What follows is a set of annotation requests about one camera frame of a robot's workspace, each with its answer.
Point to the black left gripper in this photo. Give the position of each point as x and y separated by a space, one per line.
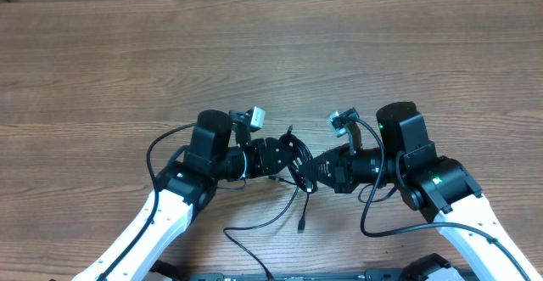
272 164

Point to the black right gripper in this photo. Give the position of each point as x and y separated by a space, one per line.
336 175

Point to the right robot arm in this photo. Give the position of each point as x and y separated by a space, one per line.
440 188

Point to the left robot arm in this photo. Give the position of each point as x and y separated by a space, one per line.
220 149

